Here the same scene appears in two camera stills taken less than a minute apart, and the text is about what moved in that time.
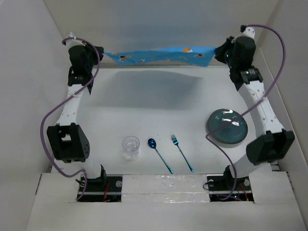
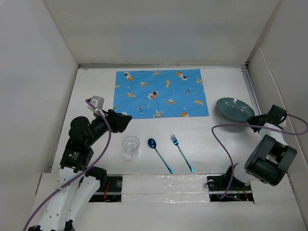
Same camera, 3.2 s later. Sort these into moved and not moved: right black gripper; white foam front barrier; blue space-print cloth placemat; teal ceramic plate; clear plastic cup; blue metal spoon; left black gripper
Moved: teal ceramic plate; left black gripper; right black gripper; blue space-print cloth placemat
Not moved: white foam front barrier; clear plastic cup; blue metal spoon
